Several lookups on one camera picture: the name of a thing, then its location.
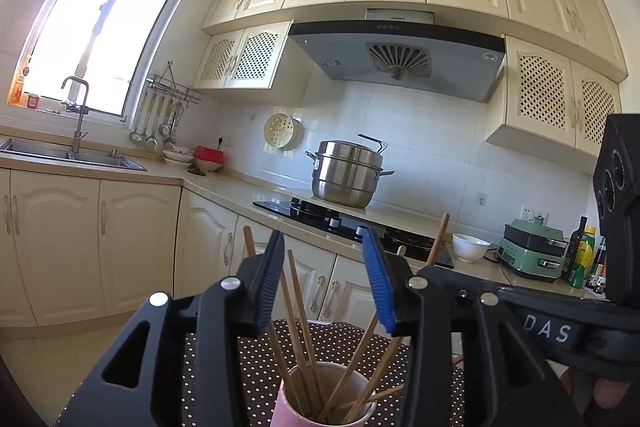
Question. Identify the bunch of wooden chopsticks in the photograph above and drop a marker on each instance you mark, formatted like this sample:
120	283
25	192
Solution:
306	332

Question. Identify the grey range hood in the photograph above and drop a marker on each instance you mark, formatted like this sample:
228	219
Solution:
340	57

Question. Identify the white double wall outlet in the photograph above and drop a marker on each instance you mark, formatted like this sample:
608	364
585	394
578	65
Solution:
532	213

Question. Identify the cream lattice-door cabinet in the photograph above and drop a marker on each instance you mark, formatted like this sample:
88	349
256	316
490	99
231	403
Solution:
255	57
537	92

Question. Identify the green and yellow bottle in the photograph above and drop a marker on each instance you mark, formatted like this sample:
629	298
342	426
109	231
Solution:
581	263

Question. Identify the brown polka-dot tablecloth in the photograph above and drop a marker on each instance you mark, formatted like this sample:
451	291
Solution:
330	339

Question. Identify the row of hanging kitchen utensils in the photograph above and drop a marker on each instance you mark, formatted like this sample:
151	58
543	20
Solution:
151	142

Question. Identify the black glass cooktop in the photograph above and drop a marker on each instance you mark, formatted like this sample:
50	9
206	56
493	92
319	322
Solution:
300	209

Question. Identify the steel faucet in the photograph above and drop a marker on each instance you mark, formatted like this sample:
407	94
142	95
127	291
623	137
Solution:
80	127

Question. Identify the stainless double sink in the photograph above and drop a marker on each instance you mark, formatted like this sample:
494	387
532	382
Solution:
100	159

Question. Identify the small red cup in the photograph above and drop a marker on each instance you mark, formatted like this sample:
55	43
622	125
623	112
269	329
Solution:
32	99

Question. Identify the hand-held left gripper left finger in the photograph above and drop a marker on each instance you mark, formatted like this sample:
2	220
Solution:
267	277

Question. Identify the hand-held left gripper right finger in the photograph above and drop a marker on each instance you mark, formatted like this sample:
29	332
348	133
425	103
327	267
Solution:
380	282

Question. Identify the stainless steamer pot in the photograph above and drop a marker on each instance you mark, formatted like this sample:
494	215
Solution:
345	182

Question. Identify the cream perforated steamer plate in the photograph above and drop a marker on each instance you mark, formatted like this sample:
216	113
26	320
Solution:
280	131

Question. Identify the person's right hand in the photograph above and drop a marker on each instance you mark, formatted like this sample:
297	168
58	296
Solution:
609	394

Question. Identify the metal wall rack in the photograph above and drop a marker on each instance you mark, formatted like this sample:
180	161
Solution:
170	84

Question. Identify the stacked white bowls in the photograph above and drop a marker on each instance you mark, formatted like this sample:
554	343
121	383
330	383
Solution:
177	155

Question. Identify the pink cup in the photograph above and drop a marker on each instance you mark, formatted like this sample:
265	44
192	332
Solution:
282	409

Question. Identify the sliding window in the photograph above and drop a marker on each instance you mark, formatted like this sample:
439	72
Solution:
75	32

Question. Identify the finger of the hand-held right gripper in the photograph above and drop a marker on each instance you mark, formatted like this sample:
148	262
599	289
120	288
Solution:
460	284

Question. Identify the pair of dark chopsticks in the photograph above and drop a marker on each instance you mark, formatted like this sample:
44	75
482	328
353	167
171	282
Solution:
506	275

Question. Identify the orange bottle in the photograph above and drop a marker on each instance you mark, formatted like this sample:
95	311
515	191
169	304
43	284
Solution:
20	82

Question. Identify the brown wooden chopstick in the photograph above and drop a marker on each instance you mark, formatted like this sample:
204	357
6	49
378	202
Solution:
439	239

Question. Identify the white ceramic bowl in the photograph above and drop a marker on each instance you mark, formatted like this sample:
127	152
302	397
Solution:
471	249

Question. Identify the red container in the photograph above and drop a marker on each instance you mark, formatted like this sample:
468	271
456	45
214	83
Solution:
207	153

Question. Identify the green electric cooker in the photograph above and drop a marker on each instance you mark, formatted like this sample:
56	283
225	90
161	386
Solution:
530	257

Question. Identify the white bowl under red container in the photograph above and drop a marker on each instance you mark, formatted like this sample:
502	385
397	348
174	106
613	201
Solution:
210	166

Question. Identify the dark glass oil bottle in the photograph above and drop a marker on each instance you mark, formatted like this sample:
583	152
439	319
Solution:
570	252

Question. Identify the dark sauce bottle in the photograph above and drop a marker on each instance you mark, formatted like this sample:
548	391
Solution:
598	257

